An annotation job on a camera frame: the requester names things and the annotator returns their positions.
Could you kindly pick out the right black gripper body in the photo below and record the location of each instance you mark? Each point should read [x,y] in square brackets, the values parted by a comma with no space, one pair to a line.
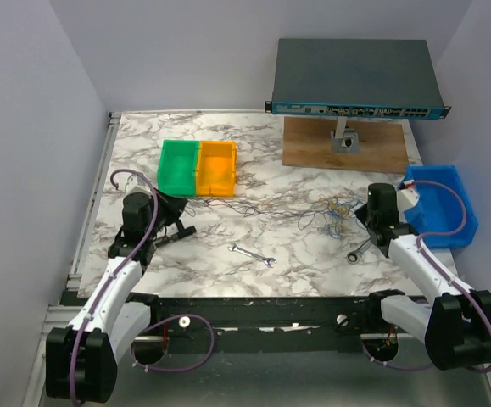
[362,213]

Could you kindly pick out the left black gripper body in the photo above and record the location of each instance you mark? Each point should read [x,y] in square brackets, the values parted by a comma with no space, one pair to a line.
[167,214]

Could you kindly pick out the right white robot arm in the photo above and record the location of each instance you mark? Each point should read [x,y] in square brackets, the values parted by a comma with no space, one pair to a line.
[454,323]

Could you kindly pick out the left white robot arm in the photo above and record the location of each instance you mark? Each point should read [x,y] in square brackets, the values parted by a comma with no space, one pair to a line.
[82,358]

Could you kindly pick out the black T-shaped pipe fitting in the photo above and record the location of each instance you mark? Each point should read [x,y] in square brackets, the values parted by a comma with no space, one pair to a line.
[182,232]

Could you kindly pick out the green plastic bin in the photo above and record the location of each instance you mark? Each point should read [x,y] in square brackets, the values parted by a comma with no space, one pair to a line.
[176,175]

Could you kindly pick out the ratcheting combination wrench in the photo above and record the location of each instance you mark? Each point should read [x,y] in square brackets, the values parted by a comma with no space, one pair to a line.
[354,256]

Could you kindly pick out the orange plastic bin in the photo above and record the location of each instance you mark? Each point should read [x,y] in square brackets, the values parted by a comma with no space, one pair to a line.
[216,169]

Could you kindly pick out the blue plastic bin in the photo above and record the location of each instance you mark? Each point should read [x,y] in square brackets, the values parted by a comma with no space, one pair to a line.
[443,215]

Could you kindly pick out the brown wooden board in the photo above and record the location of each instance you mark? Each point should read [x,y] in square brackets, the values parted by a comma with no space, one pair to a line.
[307,144]

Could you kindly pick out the small open-end wrench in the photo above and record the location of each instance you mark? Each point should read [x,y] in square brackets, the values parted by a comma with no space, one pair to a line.
[269,262]

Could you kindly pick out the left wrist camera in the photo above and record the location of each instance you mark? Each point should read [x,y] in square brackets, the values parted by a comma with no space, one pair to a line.
[135,184]

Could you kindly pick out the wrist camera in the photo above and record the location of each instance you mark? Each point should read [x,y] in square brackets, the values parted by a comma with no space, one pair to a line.
[135,184]
[407,196]

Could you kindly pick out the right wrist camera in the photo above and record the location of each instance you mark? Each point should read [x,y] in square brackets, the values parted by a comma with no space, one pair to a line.
[407,196]

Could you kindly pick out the grey metal switch stand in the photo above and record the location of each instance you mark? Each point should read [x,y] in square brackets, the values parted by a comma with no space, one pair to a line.
[344,139]

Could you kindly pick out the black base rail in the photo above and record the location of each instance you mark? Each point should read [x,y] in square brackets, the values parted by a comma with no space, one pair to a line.
[261,325]

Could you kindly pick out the grey network switch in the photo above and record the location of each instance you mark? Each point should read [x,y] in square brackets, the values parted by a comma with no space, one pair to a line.
[356,78]

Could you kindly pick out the aluminium frame rail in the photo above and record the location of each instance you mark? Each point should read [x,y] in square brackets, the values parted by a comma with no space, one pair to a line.
[74,276]

